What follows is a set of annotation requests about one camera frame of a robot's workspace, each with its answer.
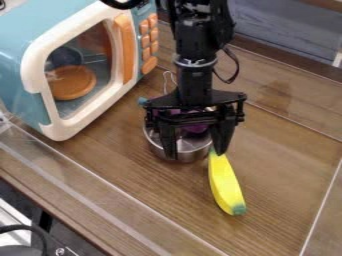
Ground yellow toy banana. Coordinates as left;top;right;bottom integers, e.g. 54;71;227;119
208;149;247;216

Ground black cable lower left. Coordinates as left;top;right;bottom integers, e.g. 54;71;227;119
0;225;49;256

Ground orange plate in microwave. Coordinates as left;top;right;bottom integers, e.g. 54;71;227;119
45;65;96;100

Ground silver metal pot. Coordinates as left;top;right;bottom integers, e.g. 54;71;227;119
142;127;212;163

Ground blue toy microwave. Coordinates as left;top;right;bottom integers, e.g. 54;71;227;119
0;0;159;141

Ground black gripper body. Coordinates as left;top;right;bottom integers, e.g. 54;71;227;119
142;58;247;129

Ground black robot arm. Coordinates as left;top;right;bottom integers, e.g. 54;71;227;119
144;0;247;160

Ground purple toy eggplant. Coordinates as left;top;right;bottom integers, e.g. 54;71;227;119
137;97;208;134

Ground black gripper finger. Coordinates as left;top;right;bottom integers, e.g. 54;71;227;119
157;118;177;160
209;105;236;155

